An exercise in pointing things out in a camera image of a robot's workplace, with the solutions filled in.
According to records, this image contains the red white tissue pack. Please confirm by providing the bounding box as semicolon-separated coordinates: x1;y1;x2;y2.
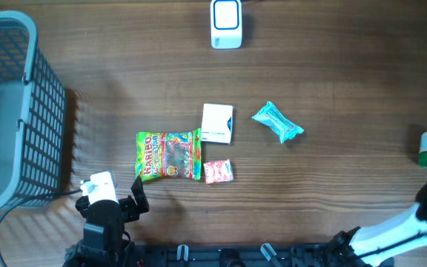
203;159;234;185

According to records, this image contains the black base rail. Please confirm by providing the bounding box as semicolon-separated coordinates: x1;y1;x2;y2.
114;243;366;267

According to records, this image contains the grey plastic mesh basket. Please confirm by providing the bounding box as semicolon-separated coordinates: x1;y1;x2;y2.
0;10;67;210

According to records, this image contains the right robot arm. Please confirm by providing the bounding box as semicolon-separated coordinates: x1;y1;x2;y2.
322;183;427;266

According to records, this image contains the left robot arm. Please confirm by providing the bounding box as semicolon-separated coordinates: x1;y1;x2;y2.
64;171;149;266

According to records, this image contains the Haribo gummy candy bag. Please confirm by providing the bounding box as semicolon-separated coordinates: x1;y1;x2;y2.
136;128;202;182

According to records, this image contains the teal tissue pack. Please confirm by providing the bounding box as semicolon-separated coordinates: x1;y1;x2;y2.
252;102;304;144

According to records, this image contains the white blue carton box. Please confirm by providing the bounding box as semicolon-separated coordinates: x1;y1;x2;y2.
201;103;234;144

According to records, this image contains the white barcode scanner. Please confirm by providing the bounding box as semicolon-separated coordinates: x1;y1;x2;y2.
210;0;242;50

